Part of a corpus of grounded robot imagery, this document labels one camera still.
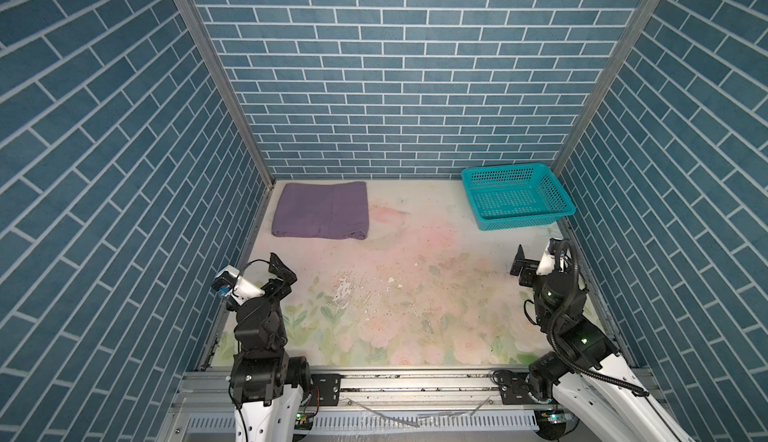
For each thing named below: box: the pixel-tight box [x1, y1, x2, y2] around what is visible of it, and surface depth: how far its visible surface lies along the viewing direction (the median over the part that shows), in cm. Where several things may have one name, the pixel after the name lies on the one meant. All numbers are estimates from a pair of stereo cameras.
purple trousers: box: [271, 181, 369, 240], surface depth 109 cm
